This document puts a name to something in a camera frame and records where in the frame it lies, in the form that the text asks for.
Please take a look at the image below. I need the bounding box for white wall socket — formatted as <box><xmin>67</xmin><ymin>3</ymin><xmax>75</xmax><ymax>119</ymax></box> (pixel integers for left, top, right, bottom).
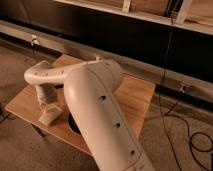
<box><xmin>31</xmin><ymin>35</ymin><xmax>40</xmax><ymax>46</ymax></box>
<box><xmin>179</xmin><ymin>83</ymin><xmax>190</xmax><ymax>93</ymax></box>

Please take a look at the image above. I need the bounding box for beige rectangular eraser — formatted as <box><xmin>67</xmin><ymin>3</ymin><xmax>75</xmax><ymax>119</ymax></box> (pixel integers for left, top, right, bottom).
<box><xmin>39</xmin><ymin>106</ymin><xmax>62</xmax><ymax>126</ymax></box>

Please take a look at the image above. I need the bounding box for white ribbed gripper body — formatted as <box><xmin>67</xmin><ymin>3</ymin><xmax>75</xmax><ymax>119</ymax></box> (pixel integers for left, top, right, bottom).
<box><xmin>35</xmin><ymin>84</ymin><xmax>57</xmax><ymax>104</ymax></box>

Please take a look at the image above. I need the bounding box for black rectangular brush block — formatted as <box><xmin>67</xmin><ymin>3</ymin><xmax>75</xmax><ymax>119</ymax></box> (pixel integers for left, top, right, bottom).
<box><xmin>54</xmin><ymin>85</ymin><xmax>63</xmax><ymax>89</ymax></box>

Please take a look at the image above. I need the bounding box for white wall socket right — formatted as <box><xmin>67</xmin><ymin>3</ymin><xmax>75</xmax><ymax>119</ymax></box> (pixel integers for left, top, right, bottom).
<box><xmin>179</xmin><ymin>83</ymin><xmax>190</xmax><ymax>93</ymax></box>

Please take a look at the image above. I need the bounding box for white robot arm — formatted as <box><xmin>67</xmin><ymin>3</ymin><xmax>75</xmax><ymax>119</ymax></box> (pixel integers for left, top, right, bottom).
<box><xmin>24</xmin><ymin>59</ymin><xmax>155</xmax><ymax>171</ymax></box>

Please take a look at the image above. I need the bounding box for white wall socket left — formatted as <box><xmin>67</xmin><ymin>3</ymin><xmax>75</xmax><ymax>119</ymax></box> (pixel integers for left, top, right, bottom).
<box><xmin>31</xmin><ymin>35</ymin><xmax>40</xmax><ymax>46</ymax></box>

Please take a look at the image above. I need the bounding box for wooden table board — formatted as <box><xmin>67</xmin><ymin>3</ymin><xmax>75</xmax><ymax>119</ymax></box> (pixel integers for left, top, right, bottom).
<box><xmin>4</xmin><ymin>54</ymin><xmax>157</xmax><ymax>157</ymax></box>

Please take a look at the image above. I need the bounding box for white wooden shelf frame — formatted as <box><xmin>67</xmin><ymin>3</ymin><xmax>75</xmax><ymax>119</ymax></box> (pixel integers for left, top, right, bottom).
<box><xmin>54</xmin><ymin>0</ymin><xmax>213</xmax><ymax>35</ymax></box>

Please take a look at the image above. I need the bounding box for black round bowl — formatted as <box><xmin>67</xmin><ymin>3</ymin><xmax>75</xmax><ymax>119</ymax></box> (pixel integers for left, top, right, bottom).
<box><xmin>68</xmin><ymin>114</ymin><xmax>81</xmax><ymax>134</ymax></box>

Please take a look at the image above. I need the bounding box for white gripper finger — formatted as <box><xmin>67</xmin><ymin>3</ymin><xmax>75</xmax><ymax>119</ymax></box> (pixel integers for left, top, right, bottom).
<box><xmin>40</xmin><ymin>104</ymin><xmax>48</xmax><ymax>115</ymax></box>
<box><xmin>50</xmin><ymin>103</ymin><xmax>62</xmax><ymax>112</ymax></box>

